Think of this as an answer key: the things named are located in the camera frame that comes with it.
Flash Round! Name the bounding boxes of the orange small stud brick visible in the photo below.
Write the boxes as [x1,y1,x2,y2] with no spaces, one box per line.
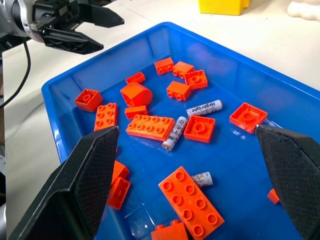
[166,80,193,102]
[154,57,175,76]
[172,61,195,78]

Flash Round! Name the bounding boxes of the orange two-by-four stud plate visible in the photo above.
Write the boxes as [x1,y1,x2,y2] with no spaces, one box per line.
[158,165,225,240]

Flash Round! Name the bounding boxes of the white rounded object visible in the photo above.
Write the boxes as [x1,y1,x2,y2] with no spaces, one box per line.
[286,0,320,21]

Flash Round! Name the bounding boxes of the white battery orange AA print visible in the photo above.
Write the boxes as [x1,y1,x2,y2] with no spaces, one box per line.
[191,171,214,189]

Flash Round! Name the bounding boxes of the orange two-by-four stud brick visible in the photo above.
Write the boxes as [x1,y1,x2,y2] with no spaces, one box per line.
[125,114,176,142]

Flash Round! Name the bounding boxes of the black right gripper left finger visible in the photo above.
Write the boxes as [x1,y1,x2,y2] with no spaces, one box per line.
[8,125,120,240]

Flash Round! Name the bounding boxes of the orange two-by-three stud plate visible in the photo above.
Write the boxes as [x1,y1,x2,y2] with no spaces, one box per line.
[93,102,119,132]

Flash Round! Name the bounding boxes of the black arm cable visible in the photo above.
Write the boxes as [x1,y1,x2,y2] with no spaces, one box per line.
[0,36,32,109]

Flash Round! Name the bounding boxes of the orange sloped brick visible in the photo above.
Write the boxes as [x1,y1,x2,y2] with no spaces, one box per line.
[111,160,130,186]

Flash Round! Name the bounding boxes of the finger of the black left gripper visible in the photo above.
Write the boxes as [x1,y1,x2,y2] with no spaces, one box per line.
[41,27,105,55]
[78,3,125,29]

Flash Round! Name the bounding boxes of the orange two-stud brick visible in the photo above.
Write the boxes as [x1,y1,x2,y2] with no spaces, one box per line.
[150,219,190,240]

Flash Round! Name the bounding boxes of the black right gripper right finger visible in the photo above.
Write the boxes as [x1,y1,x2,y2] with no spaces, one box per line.
[254,124,320,240]

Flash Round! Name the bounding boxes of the orange small flat brick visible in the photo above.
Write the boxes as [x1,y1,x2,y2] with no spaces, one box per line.
[125,71,146,85]

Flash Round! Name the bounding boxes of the white battery Heybright print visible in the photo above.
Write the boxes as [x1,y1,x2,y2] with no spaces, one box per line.
[186,99,224,117]

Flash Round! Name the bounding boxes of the red rounded plastic toy brick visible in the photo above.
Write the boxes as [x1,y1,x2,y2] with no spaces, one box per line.
[120,81,154,108]

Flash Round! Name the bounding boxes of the yellow container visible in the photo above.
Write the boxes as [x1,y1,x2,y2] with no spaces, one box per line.
[198,0,251,16]

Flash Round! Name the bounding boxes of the orange small plain brick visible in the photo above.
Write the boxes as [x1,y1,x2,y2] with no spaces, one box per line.
[124,105,150,120]

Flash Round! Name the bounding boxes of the orange hollow rectangular brick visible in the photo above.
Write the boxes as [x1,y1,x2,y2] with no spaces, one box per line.
[106,176,132,210]

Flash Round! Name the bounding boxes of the white battery round icons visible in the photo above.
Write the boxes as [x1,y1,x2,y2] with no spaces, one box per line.
[161,116,189,152]

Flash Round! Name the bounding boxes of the blue plastic tray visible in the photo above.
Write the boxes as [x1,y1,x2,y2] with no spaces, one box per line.
[41,21,320,240]

